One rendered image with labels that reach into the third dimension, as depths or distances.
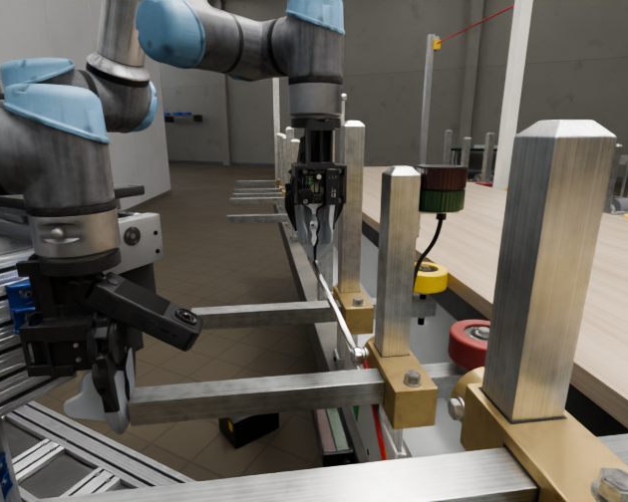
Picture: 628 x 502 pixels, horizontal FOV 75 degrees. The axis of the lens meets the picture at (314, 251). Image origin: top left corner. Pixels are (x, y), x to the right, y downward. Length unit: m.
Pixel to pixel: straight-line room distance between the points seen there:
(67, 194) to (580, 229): 0.39
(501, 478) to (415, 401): 0.24
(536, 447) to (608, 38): 12.61
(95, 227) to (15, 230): 0.54
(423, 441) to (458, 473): 0.55
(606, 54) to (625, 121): 1.63
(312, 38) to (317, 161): 0.15
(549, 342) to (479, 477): 0.09
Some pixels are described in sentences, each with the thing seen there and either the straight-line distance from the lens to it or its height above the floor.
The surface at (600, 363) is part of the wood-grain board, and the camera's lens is 0.56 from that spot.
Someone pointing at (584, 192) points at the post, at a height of 1.11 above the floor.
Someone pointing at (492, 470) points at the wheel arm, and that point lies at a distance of 0.28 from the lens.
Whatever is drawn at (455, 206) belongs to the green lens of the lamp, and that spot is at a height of 1.06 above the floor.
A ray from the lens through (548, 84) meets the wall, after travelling 12.63.
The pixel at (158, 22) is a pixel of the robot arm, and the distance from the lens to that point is 0.55.
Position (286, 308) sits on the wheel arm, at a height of 0.85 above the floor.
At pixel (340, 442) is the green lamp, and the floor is 0.70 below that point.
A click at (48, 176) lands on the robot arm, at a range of 0.42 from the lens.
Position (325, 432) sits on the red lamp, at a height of 0.70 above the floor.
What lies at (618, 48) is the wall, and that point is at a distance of 12.80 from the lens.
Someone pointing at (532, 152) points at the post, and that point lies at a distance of 0.26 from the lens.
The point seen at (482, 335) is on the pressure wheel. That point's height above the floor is 0.91.
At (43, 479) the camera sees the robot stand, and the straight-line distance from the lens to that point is 1.52.
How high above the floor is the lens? 1.14
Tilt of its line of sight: 16 degrees down
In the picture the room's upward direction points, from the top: straight up
